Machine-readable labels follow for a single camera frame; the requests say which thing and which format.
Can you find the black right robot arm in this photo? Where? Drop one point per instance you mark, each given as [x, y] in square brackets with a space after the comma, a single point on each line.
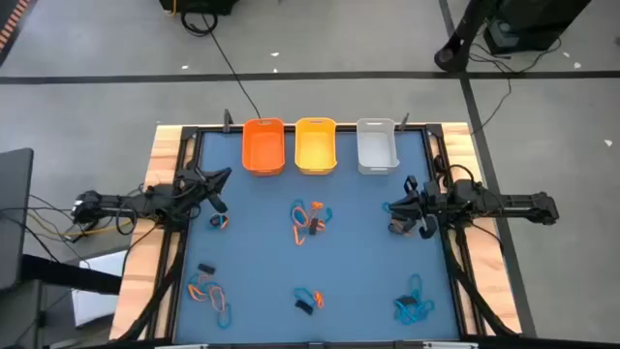
[523, 203]

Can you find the blue table mat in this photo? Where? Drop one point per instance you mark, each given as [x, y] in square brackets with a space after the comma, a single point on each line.
[261, 262]

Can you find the white board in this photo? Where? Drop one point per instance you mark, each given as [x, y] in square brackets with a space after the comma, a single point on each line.
[97, 305]

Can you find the grey clamp post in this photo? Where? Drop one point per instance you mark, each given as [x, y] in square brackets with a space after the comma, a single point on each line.
[226, 121]
[404, 122]

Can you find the wide black rubber band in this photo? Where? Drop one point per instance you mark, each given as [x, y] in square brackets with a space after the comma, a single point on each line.
[304, 307]
[207, 268]
[406, 300]
[217, 221]
[313, 227]

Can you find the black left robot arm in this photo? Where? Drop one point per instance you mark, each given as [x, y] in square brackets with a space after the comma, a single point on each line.
[145, 203]

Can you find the black orange striped ramp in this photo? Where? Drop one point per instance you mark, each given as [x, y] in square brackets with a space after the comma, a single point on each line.
[9, 29]

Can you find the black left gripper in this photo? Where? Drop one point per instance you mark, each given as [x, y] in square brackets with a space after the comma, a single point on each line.
[198, 186]

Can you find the black equipment case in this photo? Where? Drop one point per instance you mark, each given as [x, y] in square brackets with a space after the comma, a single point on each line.
[198, 5]

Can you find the black equipment box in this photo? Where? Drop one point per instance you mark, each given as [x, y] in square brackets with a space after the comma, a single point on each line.
[533, 24]

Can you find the black bar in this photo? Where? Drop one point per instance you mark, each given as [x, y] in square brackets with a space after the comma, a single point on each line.
[72, 275]

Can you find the yellow plastic basket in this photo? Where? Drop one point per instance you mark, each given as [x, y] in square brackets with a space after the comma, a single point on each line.
[316, 150]

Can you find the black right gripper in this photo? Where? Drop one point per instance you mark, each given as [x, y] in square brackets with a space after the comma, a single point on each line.
[428, 206]

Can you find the white bracket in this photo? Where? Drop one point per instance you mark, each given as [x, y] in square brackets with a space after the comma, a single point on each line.
[181, 346]
[450, 345]

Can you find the dark grey flat panel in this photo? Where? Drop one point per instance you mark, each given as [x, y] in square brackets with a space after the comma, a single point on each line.
[14, 218]

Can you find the white plastic basket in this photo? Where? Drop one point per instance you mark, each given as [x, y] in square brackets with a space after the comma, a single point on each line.
[378, 150]

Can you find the orange plastic basket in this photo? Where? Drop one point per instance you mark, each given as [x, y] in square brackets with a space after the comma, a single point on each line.
[264, 150]

